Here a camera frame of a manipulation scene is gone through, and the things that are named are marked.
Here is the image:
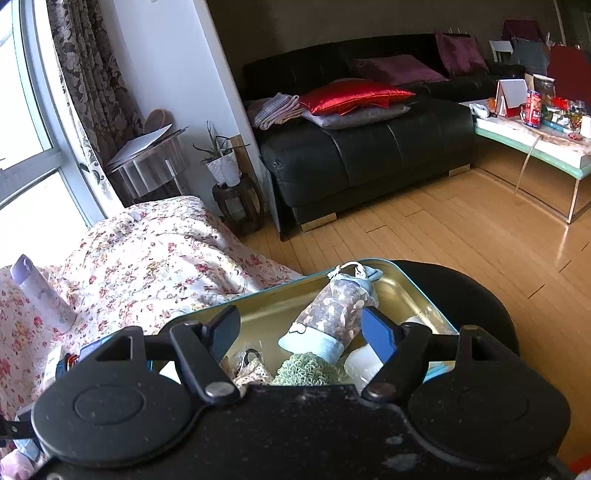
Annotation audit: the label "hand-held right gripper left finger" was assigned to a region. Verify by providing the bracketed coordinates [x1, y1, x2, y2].
[92, 305, 243, 407]

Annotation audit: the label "white papers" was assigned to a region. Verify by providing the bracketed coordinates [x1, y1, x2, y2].
[105, 124, 190, 168]

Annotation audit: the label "grey cushion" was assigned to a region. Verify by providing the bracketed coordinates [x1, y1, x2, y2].
[302, 104, 411, 130]

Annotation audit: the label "red can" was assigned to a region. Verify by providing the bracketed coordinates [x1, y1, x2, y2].
[523, 90, 542, 127]

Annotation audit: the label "teal and gold tin box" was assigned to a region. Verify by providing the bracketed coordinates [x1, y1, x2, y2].
[148, 258, 462, 388]

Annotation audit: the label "dark wooden plant stool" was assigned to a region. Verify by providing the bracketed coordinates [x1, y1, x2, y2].
[211, 174, 267, 236]

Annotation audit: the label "cream lace cloth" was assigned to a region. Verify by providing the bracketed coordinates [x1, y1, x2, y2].
[233, 357, 274, 387]

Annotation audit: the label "window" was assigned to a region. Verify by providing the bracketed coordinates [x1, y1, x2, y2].
[0, 0, 109, 268]

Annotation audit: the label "blue tissue pack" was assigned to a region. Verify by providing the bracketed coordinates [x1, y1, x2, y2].
[78, 336, 114, 361]

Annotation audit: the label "patterned curtain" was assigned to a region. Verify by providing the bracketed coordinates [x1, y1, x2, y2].
[46, 0, 144, 208]

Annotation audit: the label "white and red card stand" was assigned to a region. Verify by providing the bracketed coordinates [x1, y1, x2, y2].
[494, 78, 528, 117]

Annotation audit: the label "purple cushion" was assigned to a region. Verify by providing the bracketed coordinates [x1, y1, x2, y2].
[434, 31, 490, 77]
[348, 54, 451, 87]

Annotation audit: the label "folded plaid cloth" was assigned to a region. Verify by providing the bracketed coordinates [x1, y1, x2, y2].
[247, 92, 308, 130]

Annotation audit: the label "red chair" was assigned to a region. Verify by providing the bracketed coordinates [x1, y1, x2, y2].
[547, 45, 591, 102]

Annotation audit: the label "pile of colourful packets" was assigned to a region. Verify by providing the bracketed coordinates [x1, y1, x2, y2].
[542, 97, 591, 139]

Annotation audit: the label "black round stool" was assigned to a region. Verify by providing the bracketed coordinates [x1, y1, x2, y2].
[392, 260, 522, 358]

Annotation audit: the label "white and green coffee table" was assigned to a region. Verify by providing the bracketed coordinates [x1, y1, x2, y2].
[459, 99, 591, 224]

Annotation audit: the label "floral blanket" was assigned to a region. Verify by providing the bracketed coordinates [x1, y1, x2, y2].
[0, 196, 305, 407]

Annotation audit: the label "glass jar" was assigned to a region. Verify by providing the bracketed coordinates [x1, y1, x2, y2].
[526, 74, 557, 109]

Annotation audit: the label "green fluffy scrunchie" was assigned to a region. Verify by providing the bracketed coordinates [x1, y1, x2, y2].
[271, 353, 354, 387]

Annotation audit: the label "white chair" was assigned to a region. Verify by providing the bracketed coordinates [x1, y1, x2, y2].
[488, 40, 515, 64]

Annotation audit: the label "round mirrored side table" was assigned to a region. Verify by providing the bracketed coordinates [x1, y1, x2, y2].
[107, 131, 192, 204]

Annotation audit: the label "floral print pouch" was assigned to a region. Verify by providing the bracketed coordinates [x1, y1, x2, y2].
[278, 262, 384, 365]

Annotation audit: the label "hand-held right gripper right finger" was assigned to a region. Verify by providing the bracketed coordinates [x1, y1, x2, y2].
[361, 306, 511, 401]

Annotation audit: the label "pink soft cloth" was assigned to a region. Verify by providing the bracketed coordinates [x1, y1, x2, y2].
[0, 448, 38, 480]

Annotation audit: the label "lilac thermos bottle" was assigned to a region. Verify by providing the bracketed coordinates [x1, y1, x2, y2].
[10, 254, 77, 333]

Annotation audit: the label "grey board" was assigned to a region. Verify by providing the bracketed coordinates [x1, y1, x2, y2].
[257, 154, 283, 243]

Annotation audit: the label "red satin cushion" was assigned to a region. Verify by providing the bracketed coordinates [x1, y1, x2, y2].
[299, 79, 416, 116]

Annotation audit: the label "black leather sofa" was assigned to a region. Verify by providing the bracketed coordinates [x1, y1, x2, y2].
[242, 33, 527, 243]

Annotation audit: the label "clear plastic mask packet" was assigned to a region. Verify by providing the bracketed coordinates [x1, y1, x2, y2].
[426, 359, 459, 378]

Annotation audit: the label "light blue face mask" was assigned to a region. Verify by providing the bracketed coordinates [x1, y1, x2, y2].
[14, 406, 44, 462]

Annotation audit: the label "wooden bowl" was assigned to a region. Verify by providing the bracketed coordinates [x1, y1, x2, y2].
[143, 108, 174, 134]

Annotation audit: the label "potted plant in white pot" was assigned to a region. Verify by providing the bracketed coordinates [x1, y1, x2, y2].
[191, 121, 250, 188]

